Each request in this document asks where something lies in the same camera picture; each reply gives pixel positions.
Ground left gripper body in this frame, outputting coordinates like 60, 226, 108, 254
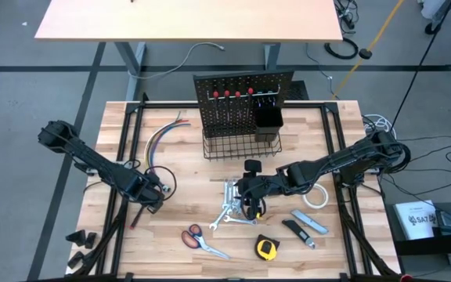
139, 175, 168, 208

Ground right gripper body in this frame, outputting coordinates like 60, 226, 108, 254
236, 175, 273, 207

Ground black rounded object at right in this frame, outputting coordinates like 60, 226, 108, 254
254, 233, 281, 262

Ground black utility knife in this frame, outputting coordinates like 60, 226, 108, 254
281, 219, 317, 251

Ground silver utility knife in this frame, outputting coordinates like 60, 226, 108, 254
290, 208, 330, 236

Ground white tape roll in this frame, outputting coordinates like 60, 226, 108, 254
301, 183, 330, 210

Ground black plastic bin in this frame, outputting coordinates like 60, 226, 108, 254
254, 106, 285, 143

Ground black plastic wedge part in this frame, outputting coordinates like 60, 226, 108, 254
65, 230, 88, 248
67, 250, 85, 270
84, 231, 98, 250

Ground black metal pegboard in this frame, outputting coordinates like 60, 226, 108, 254
193, 69, 295, 139

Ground black mesh panel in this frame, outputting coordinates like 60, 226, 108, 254
286, 80, 310, 101

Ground white printed box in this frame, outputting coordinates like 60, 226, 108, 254
392, 199, 438, 241

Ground black side cart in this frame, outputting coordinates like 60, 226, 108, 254
385, 200, 451, 271

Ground light wooden desk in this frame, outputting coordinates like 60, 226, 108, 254
34, 0, 344, 103

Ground thin black pole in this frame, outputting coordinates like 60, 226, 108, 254
389, 0, 451, 130

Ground black rolling stand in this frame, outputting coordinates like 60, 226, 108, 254
424, 0, 451, 47

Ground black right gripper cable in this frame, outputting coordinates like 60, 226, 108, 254
247, 194, 269, 221

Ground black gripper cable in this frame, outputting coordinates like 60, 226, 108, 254
146, 164, 178, 201
247, 194, 269, 221

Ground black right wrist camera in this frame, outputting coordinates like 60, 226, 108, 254
244, 159, 263, 176

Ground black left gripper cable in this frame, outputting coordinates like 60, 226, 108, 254
146, 164, 178, 201

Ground black wire basket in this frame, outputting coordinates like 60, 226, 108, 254
201, 128, 283, 162

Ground purple wire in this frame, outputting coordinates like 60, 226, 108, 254
148, 124, 192, 173

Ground blue red handled scissors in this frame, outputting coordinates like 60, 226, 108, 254
181, 223, 231, 261

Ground yellow wire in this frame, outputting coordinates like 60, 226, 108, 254
143, 124, 174, 170

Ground grey wire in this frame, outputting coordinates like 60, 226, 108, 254
143, 111, 182, 173

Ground black aluminium table frame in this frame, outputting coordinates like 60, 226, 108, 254
67, 92, 402, 282

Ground white wire tool rack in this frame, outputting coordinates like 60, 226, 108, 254
206, 81, 281, 101

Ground grey floor cable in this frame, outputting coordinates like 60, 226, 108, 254
126, 42, 226, 81

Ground white coiled cable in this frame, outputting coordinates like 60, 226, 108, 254
361, 113, 398, 143

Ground black coiled cable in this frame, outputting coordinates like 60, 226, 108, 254
323, 37, 360, 61

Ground thick black cable loop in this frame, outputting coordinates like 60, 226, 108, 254
389, 140, 412, 174

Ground black tangled cables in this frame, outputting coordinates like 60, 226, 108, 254
333, 0, 362, 31

